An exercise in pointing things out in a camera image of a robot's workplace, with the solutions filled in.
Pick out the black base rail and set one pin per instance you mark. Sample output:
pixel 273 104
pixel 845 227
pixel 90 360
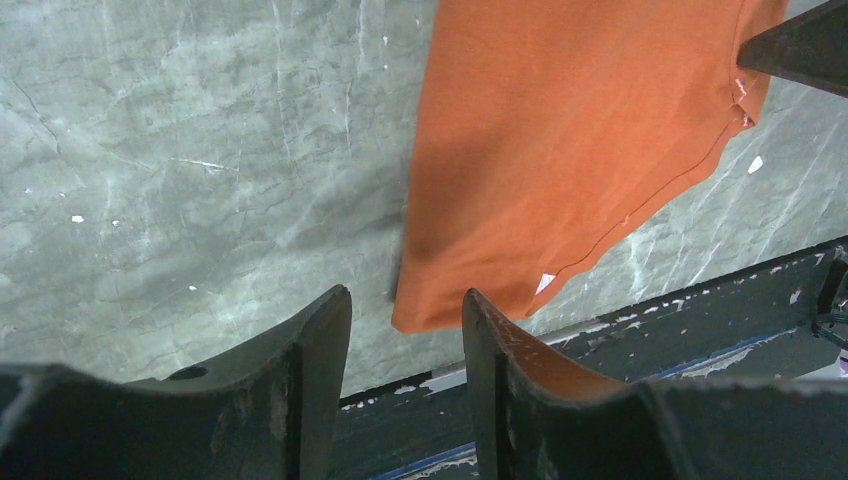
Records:
pixel 752 322

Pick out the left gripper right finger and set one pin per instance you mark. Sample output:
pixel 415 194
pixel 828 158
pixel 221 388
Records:
pixel 538 414

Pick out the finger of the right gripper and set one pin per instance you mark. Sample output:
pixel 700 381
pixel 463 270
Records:
pixel 809 49

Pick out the orange cream underwear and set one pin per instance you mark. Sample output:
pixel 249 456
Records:
pixel 548 131

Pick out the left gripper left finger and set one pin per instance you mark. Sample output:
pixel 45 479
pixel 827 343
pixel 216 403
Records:
pixel 264 409

